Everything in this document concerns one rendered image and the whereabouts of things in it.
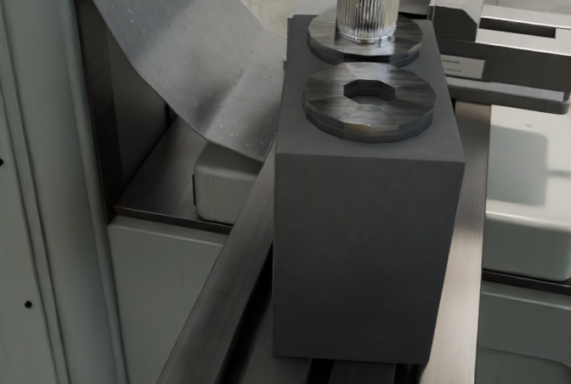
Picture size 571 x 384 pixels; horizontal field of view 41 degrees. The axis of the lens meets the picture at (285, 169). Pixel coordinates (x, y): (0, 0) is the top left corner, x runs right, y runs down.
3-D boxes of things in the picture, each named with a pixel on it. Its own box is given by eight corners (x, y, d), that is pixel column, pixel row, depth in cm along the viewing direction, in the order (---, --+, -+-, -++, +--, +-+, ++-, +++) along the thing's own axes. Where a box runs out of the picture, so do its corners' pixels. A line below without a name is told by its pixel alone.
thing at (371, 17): (329, 19, 62) (333, -52, 58) (385, 16, 63) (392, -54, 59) (343, 45, 58) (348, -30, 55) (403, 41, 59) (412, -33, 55)
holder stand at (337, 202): (409, 194, 76) (435, 3, 65) (430, 367, 58) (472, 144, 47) (286, 189, 77) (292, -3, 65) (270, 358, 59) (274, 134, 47)
